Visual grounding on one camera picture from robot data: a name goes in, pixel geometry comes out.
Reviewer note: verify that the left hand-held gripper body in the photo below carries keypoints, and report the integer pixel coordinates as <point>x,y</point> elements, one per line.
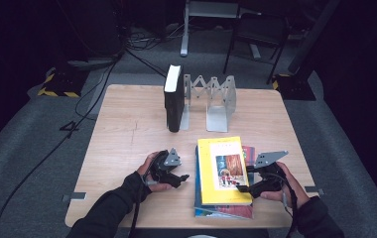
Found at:
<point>163,168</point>

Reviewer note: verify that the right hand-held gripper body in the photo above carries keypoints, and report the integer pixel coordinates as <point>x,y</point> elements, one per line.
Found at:
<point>269,175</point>

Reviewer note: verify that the red illustrated book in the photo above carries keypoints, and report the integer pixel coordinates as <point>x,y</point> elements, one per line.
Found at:
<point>239,211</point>

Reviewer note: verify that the blue paperback book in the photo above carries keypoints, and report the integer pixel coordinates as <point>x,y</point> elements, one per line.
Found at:
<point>198,198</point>

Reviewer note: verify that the yellow picture book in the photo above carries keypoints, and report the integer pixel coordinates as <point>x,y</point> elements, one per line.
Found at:
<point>209,178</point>

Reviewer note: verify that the black hardcover book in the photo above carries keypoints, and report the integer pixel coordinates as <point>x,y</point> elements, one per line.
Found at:
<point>174,105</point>

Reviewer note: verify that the metal expandable book rack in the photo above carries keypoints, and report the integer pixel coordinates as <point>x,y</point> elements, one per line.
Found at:
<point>218,112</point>

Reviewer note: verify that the person's left hand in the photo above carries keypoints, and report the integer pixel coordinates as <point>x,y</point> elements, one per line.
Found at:
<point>145,170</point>

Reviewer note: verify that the person's right hand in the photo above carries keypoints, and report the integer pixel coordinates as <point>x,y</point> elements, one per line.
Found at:
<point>295,188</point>

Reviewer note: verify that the grey tape strip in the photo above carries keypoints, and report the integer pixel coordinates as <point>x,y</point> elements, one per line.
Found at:
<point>74,197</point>
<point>314,190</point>

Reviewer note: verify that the black yellow striped base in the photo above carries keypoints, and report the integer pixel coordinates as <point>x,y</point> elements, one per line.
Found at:
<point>295,87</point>
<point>61,84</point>

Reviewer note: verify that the black folding chair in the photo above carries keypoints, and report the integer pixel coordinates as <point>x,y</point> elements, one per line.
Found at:
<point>259,29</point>

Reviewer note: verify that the dark equipment cabinet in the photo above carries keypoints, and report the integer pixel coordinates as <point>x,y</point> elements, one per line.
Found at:
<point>90,29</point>

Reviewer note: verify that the grey metal desk frame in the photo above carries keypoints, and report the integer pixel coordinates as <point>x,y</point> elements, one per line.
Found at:
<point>185,33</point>

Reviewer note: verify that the dark slanted post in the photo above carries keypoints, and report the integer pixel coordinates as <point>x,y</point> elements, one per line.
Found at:
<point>312,36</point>

